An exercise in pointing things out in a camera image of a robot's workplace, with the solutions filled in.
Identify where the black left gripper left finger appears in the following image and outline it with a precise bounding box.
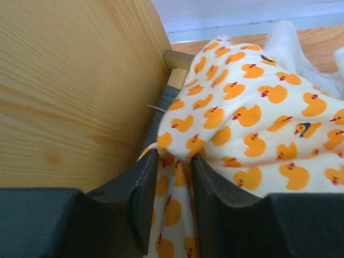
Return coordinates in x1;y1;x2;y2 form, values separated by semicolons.
1;149;158;257

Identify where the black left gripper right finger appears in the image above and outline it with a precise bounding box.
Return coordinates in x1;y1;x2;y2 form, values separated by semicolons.
192;156;343;257

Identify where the duck print bed cover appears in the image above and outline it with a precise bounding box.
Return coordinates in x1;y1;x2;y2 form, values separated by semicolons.
138;20;344;258

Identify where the wooden pet bed frame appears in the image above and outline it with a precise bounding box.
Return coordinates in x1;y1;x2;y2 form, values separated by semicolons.
0;0;197;193

